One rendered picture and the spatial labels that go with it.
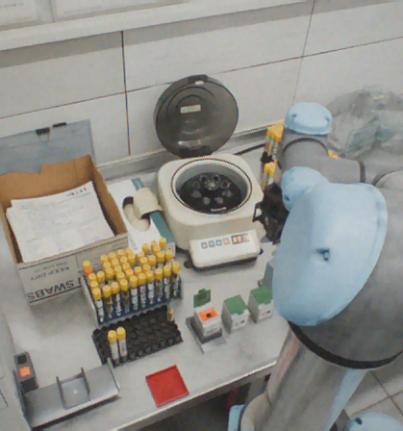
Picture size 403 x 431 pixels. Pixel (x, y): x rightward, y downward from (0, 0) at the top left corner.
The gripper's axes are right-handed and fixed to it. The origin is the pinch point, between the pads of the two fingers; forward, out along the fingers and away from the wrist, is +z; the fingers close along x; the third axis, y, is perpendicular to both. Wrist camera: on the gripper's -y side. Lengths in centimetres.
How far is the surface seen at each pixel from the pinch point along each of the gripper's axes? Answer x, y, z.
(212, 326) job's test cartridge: 4.3, 20.0, 8.8
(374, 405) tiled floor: 18, -51, 103
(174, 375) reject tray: 7.3, 30.4, 14.9
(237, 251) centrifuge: -11.4, 2.9, 11.3
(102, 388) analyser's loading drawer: 4.4, 44.5, 11.1
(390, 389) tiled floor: 17, -62, 103
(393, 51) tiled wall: -43, -75, -6
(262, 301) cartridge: 4.6, 7.6, 8.4
